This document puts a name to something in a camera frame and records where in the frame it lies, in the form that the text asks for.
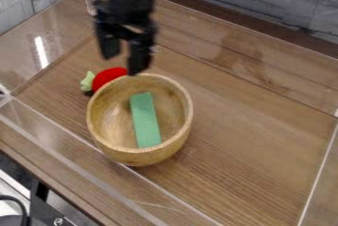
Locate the red plush fruit green stem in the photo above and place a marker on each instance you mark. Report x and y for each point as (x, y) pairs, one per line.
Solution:
(93, 81)

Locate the green rectangular block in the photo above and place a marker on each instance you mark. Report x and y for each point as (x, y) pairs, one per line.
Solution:
(144, 118)

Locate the black metal table leg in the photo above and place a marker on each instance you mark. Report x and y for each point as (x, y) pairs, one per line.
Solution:
(43, 213)

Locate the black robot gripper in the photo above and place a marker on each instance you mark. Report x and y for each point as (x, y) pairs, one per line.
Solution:
(126, 19)

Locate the round wooden bowl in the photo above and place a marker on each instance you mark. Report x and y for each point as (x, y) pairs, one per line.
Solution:
(110, 123)

